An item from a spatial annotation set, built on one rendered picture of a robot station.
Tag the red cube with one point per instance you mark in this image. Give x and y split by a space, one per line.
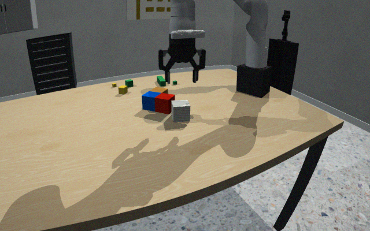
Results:
163 103

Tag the blue cube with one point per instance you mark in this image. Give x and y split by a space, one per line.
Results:
148 102

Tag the yellow cube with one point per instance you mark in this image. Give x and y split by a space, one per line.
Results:
123 89

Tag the green rectangular bar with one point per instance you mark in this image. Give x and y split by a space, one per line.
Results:
161 81

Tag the brown wood-grain cube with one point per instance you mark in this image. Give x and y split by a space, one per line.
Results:
161 90

